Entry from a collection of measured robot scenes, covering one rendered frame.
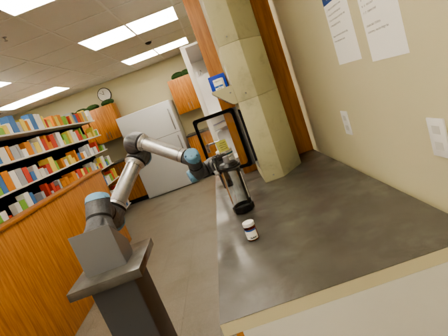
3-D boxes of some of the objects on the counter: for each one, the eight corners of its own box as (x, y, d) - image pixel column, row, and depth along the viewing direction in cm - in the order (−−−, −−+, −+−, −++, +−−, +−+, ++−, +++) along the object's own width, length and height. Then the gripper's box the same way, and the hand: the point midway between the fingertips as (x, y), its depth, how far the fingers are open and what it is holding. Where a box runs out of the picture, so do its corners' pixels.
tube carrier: (258, 205, 148) (242, 161, 144) (237, 215, 145) (220, 171, 141) (249, 200, 158) (235, 159, 154) (230, 209, 156) (214, 168, 152)
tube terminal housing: (294, 157, 213) (256, 41, 197) (308, 167, 181) (265, 29, 166) (258, 171, 214) (218, 55, 198) (266, 183, 182) (219, 47, 167)
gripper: (200, 161, 165) (209, 162, 145) (228, 149, 168) (240, 149, 148) (206, 177, 166) (215, 180, 146) (234, 165, 170) (247, 167, 149)
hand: (229, 170), depth 148 cm, fingers closed on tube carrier, 9 cm apart
